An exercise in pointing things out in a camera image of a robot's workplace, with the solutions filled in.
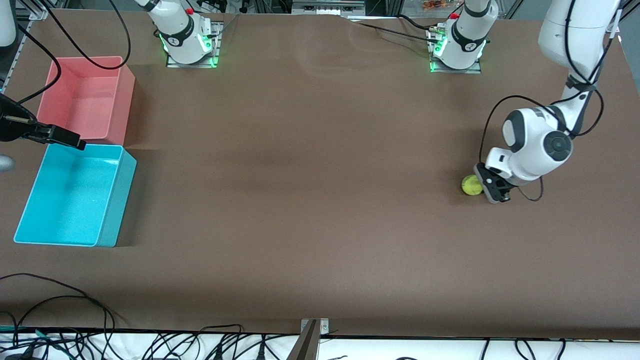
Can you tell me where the yellow tennis ball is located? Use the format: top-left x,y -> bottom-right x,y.
461,175 -> 484,196

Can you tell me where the pink plastic bin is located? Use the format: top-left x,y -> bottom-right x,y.
36,56 -> 136,147

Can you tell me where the blue plastic bin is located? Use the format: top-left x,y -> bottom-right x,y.
13,144 -> 137,248

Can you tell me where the brown table cover sheet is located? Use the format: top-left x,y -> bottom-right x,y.
0,10 -> 640,341

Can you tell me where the grey metal device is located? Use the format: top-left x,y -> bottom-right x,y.
291,0 -> 366,16

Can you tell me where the grey metal bar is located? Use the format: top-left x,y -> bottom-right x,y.
286,320 -> 321,360

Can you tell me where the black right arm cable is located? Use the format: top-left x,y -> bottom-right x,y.
15,25 -> 62,107
42,0 -> 132,70

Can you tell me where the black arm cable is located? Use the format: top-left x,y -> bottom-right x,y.
479,0 -> 623,202
15,25 -> 62,107
42,0 -> 132,70

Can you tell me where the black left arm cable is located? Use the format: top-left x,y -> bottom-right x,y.
479,0 -> 623,202

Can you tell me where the aluminium frame profile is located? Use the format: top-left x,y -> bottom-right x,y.
15,0 -> 53,22
602,0 -> 640,34

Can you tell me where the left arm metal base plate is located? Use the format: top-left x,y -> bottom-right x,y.
429,27 -> 483,75

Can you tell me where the black loose cable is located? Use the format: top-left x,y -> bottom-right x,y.
0,273 -> 117,333
12,295 -> 108,333

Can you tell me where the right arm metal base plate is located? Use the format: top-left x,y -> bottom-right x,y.
166,22 -> 222,68

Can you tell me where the thin black base cable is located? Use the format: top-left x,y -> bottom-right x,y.
357,21 -> 441,46

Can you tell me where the teal cable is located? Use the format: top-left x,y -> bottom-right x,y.
0,325 -> 66,343

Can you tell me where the silver bracket plate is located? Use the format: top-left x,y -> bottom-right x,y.
300,318 -> 330,336

